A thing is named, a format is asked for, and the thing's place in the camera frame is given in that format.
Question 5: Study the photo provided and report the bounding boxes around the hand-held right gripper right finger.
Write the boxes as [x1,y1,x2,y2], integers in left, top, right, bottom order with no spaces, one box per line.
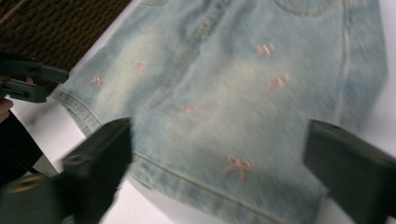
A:
[303,119,396,224]

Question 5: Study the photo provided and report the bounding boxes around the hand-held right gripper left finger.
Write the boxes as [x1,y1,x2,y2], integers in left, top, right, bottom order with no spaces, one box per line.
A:
[60,117,134,224]

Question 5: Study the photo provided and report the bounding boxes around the light blue denim pants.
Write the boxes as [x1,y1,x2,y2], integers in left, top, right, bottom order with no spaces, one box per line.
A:
[50,0,389,224]

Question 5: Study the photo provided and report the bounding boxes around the brown wicker basket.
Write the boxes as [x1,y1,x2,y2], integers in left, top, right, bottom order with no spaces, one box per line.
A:
[0,0,132,94]

